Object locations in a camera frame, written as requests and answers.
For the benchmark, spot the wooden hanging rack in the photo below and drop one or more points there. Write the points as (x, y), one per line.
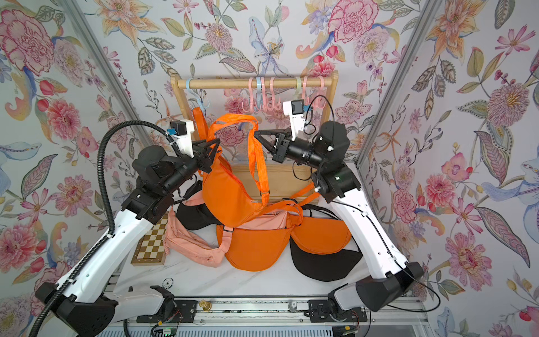
(280, 175)

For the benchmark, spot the green plastic hook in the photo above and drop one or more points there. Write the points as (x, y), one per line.
(298, 92)

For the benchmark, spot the orange waist bag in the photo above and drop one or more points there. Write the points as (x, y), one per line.
(317, 236)
(258, 250)

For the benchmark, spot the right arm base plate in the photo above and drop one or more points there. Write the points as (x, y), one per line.
(322, 311)

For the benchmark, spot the pink plastic hook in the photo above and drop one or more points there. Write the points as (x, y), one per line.
(318, 100)
(252, 97)

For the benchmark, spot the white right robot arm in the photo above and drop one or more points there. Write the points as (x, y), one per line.
(391, 275)

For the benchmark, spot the aluminium corner post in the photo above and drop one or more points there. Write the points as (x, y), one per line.
(425, 19)
(90, 42)

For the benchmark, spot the blue plastic hook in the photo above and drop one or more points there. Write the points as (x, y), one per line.
(199, 97)
(260, 94)

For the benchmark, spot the pink plastic hook right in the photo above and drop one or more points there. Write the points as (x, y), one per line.
(318, 100)

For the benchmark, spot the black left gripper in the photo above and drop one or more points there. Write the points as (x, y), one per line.
(202, 156)

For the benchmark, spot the aluminium corner post right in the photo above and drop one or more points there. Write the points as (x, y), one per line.
(425, 19)

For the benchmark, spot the aluminium corner post left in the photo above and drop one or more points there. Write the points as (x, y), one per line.
(90, 42)

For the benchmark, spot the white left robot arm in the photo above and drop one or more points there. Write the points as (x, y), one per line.
(78, 298)

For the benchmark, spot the pink waist bag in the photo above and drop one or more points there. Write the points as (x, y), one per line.
(184, 241)
(270, 221)

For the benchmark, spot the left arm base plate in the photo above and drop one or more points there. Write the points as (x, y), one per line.
(182, 311)

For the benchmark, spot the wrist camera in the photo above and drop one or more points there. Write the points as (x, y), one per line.
(181, 132)
(295, 111)

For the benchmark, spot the wooden chessboard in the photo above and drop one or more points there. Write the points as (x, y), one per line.
(150, 249)

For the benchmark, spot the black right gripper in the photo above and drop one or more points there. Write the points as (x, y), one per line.
(278, 154)

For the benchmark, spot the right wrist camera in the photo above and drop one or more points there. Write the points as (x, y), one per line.
(295, 111)

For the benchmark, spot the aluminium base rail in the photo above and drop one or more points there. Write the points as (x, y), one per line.
(278, 316)

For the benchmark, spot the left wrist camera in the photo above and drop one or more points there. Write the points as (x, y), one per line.
(181, 132)

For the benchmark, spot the black waist bag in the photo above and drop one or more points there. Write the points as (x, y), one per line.
(325, 268)
(192, 211)

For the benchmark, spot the blue plastic hook far left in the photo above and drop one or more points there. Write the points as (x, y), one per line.
(199, 97)

